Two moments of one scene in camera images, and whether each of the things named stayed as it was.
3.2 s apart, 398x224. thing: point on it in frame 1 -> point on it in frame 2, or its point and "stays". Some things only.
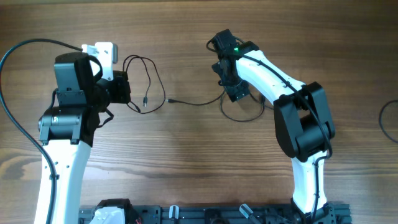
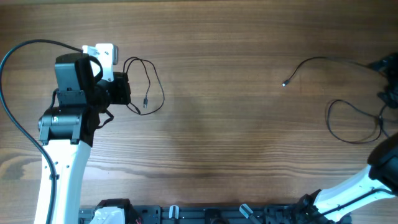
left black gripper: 120,81 stays
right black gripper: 237,91 -> 388,79
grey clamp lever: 173,211 stays
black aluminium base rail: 218,214 stays
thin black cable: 222,96 -> 288,80
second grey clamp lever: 245,210 stays
